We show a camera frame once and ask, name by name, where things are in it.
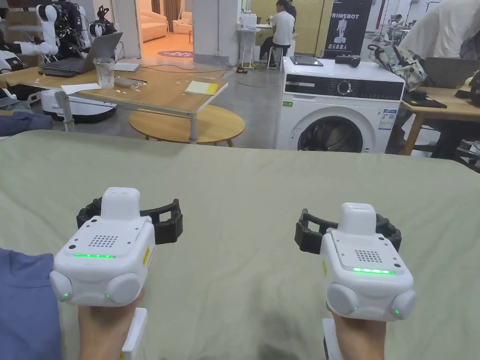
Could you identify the blue denim cloth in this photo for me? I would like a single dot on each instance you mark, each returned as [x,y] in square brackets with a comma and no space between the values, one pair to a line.
[26,122]

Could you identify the white washing machine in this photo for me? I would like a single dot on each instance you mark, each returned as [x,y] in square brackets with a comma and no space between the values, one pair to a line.
[337,108]

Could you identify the black standing banner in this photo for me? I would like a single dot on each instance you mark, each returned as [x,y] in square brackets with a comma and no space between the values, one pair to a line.
[347,30]

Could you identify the bed with pale green sheet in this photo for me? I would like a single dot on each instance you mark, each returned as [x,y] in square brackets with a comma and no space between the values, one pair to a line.
[240,210]

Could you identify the beige sofa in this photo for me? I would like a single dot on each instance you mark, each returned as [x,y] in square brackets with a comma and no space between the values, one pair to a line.
[153,24]

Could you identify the dark blue shirt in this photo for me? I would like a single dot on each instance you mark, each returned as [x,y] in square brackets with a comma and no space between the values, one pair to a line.
[26,300]

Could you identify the white robot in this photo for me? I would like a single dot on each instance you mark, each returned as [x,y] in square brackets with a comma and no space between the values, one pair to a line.
[48,26]

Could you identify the person's right hand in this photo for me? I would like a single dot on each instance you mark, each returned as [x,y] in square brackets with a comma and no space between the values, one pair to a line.
[360,341]

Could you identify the person's left hand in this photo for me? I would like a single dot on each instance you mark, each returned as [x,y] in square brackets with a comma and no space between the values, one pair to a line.
[101,333]

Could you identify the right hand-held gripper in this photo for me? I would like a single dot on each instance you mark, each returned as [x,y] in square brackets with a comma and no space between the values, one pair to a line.
[367,285]

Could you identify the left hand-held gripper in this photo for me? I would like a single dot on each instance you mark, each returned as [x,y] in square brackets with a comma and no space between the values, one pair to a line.
[108,258]

